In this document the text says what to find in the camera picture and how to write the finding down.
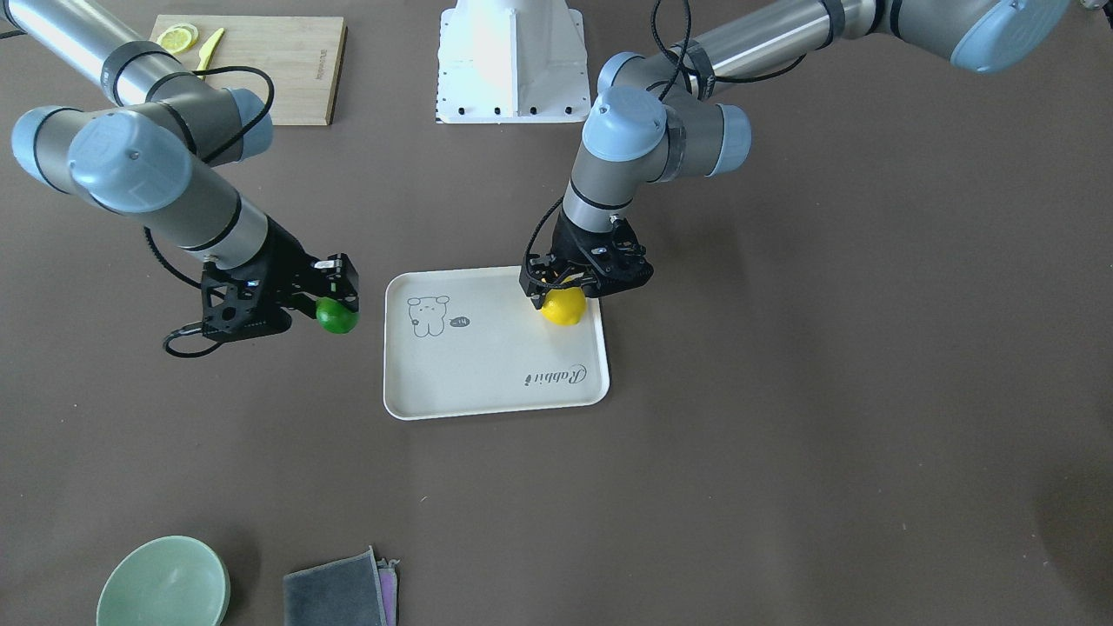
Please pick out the yellow lemon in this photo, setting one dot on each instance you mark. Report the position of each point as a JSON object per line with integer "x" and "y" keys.
{"x": 564, "y": 307}

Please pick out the green lime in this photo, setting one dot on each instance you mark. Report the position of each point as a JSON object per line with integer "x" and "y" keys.
{"x": 334, "y": 316}

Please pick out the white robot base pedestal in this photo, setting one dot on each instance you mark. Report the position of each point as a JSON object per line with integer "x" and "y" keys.
{"x": 512, "y": 62}

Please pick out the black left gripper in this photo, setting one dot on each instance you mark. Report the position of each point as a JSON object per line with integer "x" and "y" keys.
{"x": 580, "y": 239}

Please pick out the grey folded cloth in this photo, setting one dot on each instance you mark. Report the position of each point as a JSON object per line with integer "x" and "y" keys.
{"x": 344, "y": 592}

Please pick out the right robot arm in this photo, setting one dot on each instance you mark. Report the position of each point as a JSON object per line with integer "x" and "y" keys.
{"x": 153, "y": 155}

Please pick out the bamboo cutting board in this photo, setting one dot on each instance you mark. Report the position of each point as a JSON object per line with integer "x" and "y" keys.
{"x": 303, "y": 56}

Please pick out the upper lemon slice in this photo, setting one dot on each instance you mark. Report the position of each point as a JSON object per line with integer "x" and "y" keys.
{"x": 178, "y": 38}

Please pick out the yellow plastic knife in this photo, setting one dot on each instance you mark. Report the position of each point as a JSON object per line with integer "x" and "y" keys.
{"x": 208, "y": 49}

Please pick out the white rabbit tray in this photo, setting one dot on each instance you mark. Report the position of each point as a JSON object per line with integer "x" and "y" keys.
{"x": 468, "y": 342}

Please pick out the pale green bowl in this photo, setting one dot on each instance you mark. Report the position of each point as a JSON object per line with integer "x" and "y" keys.
{"x": 172, "y": 580}

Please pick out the pink cloth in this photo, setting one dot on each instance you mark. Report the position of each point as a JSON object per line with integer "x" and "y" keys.
{"x": 389, "y": 584}

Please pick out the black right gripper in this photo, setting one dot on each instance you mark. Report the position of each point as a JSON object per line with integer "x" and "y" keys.
{"x": 284, "y": 257}

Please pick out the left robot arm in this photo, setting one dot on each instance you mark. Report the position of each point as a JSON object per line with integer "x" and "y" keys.
{"x": 653, "y": 119}

